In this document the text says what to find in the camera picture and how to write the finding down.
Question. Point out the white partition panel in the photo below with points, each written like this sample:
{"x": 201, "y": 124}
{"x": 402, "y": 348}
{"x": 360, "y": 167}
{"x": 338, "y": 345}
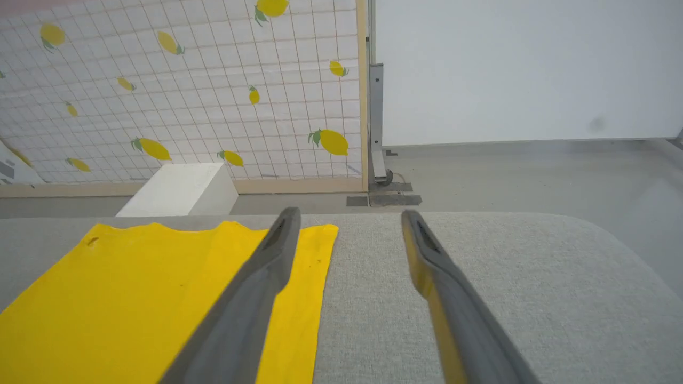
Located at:
{"x": 533, "y": 69}

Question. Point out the white carton with grey print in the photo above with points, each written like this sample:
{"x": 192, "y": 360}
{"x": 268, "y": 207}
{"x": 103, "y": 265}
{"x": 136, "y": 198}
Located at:
{"x": 16, "y": 170}

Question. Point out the white rectangular box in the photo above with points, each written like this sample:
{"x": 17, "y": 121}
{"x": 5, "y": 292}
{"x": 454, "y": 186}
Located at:
{"x": 176, "y": 189}

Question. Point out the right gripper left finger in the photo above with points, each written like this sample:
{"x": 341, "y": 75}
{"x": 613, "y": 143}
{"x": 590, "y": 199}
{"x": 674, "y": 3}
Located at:
{"x": 245, "y": 314}

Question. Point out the long black floor tape patch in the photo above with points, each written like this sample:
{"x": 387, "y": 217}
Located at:
{"x": 395, "y": 200}

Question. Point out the grey metal panel stand leg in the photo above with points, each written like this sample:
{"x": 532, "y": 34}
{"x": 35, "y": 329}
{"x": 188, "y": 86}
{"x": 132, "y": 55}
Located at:
{"x": 376, "y": 106}

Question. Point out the lemon print partition screen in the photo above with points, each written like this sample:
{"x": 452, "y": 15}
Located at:
{"x": 213, "y": 80}

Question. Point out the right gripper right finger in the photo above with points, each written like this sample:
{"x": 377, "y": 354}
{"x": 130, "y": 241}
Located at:
{"x": 464, "y": 325}

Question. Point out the black floor tape strip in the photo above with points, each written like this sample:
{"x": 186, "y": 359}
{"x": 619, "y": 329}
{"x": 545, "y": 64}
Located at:
{"x": 395, "y": 187}

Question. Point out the yellow garment with white print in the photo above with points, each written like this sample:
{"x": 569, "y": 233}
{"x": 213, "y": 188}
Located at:
{"x": 133, "y": 298}

